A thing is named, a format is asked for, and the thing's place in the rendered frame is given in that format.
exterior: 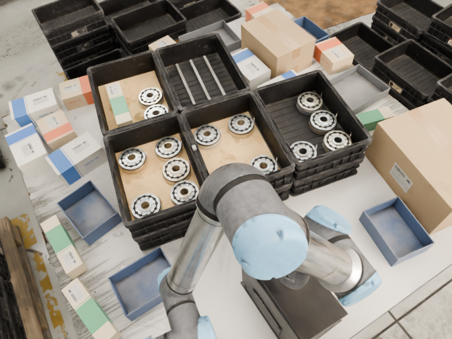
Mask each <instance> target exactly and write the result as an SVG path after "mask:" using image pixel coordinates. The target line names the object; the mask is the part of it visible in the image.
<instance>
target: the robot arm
mask: <svg viewBox="0 0 452 339"><path fill-rule="evenodd" d="M196 206H197V209H196V212H195V214H194V216H193V218H192V220H191V223H190V225H189V227H188V230H187V232H186V234H185V236H184V239H183V241H182V243H181V246H180V248H179V250H178V253H177V254H176V257H175V259H174V262H173V264H172V266H171V267H169V268H166V269H165V270H163V272H162V273H160V274H159V276H158V277H157V283H158V286H159V293H160V295H161V298H162V301H163V305H164V307H165V312H166V314H167V318H168V321H169V325H170V328H171V330H170V331H168V332H166V333H164V334H162V335H160V336H157V337H155V338H142V339H217V337H216V334H215V331H214V329H213V326H212V323H211V321H210V318H209V316H207V315H204V316H200V314H199V311H198V308H197V306H196V302H195V300H194V297H193V294H192V292H193V290H194V289H195V287H196V285H197V283H198V281H199V279H200V277H201V275H202V274H203V272H204V270H205V268H206V266H207V264H208V263H209V260H210V259H211V256H212V255H213V253H214V251H215V249H216V247H217V245H218V244H219V242H220V240H221V238H222V236H223V234H224V233H225V234H226V236H227V239H228V240H229V243H230V244H231V247H232V248H233V253H234V256H235V258H236V260H237V261H238V262H239V264H240V265H241V267H242V268H243V270H244V271H245V272H246V273H247V274H248V275H250V276H251V277H253V278H256V279H260V280H270V279H271V278H273V277H274V278H275V279H276V280H277V281H278V282H280V283H281V284H283V285H284V286H286V287H288V288H290V289H295V290H298V289H301V288H302V287H303V286H305V285H306V284H307V282H308V280H309V278H310V276H312V277H314V278H316V279H317V280H318V281H319V283H320V284H321V285H322V286H323V287H324V288H325V289H327V290H329V291H331V292H333V293H334V294H335V295H336V296H337V298H338V301H339V302H341V304H342V305H343V306H345V307H349V306H351V305H354V304H356V303H358V302H359V301H362V300H363V299H364V298H366V297H368V296H369V295H370V294H371V293H373V292H374V291H376V290H377V289H378V288H379V287H380V285H381V282H382V280H381V277H380V276H379V275H378V273H377V271H376V270H375V269H374V268H373V267H372V265H371V264H370V263H369V261H368V260H367V259H366V258H365V256H364V255H363V253H362V252H361V251H360V250H359V248H358V247H357V246H356V244H355V243H354V242H353V240H351V238H350V237H349V235H348V234H351V231H352V227H351V225H350V223H349V222H348V221H347V220H346V219H345V218H344V217H343V216H342V215H340V214H339V213H337V212H336V211H334V210H333V209H331V208H329V207H327V206H324V205H316V206H314V207H313V208H312V209H311V210H310V211H309V212H307V213H306V215H305V216H304V217H302V216H301V215H299V214H298V213H296V212H295V211H293V210H292V209H290V208H289V207H287V206H286V205H285V204H284V202H283V201H282V200H281V199H280V197H279V196H278V194H277V193H276V191H275V190H274V188H273V187H272V185H271V184H270V182H269V181H268V179H267V177H266V176H265V175H264V174H263V173H262V172H261V171H260V170H259V169H258V168H256V167H254V166H252V165H249V164H246V163H228V164H226V165H222V166H221V167H219V168H217V169H216V170H215V171H213V172H212V173H211V174H210V175H209V176H208V177H207V179H206V180H205V181H204V182H203V184H202V186H201V188H200V190H199V192H198V195H197V197H196Z"/></svg>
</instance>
